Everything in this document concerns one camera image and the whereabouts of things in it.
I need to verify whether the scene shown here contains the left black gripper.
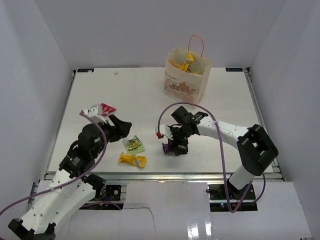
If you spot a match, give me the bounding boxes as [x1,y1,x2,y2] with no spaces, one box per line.
[91,113,132,158]

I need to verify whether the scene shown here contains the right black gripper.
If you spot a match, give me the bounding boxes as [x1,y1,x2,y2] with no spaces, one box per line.
[167,124,191,156]

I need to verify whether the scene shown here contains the purple brown candy packet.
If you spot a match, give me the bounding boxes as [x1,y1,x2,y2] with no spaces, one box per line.
[161,142,189,156]

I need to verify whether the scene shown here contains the large tan chips bag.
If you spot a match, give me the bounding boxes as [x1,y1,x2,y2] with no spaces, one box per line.
[168,59,201,75]

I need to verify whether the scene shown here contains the yellow snack bar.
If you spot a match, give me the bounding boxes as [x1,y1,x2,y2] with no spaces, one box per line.
[118,152,147,169]
[178,53,195,73]

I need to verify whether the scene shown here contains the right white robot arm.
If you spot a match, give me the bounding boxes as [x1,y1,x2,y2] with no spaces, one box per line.
[156,102,279,200]

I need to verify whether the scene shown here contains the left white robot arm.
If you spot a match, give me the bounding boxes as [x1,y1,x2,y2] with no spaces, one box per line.
[8,114,132,240]

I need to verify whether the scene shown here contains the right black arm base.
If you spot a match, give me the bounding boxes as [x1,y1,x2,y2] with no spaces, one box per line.
[206,184,258,213]

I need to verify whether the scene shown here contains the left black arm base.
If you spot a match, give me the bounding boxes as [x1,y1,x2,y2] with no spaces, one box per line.
[84,174,122,201]

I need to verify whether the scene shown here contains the green white snack pouch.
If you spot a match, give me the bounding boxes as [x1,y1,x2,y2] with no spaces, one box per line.
[123,135,145,155]

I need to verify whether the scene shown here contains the red snack packet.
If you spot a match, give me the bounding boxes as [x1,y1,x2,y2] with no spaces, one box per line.
[100,103,116,117]

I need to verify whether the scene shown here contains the left blue corner label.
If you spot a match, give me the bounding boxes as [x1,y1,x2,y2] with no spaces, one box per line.
[76,68,95,73]

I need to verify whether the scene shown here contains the blue corner label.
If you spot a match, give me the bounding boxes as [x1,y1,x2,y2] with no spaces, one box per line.
[76,68,95,73]
[225,67,243,72]

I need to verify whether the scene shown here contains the right blue corner label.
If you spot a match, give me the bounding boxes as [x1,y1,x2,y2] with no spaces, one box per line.
[225,67,243,72]

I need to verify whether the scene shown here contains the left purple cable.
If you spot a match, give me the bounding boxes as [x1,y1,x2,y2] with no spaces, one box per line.
[0,111,108,221]

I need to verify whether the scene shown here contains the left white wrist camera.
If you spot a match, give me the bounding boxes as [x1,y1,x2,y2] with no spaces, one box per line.
[80,104,107,124]

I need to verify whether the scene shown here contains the aluminium table frame rail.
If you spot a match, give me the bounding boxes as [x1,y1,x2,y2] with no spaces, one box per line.
[44,172,283,181]

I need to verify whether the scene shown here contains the cream paper bag orange handles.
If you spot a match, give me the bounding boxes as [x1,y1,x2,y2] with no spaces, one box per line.
[163,34,213,104]

